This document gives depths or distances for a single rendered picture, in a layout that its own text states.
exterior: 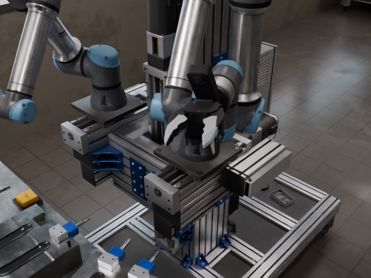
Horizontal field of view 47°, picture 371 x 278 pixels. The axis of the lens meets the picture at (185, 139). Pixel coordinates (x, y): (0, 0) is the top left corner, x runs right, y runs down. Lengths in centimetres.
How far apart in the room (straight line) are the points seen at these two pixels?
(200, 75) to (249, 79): 46
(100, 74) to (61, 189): 150
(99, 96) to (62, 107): 205
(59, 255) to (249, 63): 79
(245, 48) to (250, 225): 136
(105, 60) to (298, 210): 143
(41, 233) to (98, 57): 67
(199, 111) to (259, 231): 160
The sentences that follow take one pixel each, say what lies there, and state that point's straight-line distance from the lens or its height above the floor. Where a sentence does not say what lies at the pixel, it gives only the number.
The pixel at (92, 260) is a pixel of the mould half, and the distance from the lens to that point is 139.
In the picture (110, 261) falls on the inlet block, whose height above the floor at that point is 88.
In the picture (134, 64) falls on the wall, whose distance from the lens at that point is 413.
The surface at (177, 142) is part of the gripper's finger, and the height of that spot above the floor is 142.
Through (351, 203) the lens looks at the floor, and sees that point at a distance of 303.
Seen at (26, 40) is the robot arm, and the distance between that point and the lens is 138.
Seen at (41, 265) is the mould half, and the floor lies 89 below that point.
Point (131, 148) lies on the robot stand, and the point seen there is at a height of 94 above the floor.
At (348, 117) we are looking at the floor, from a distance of 399.
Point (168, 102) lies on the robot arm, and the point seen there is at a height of 137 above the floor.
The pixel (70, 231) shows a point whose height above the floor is 90.
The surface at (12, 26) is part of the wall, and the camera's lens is 336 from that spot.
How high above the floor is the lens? 188
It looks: 33 degrees down
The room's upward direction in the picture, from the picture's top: straight up
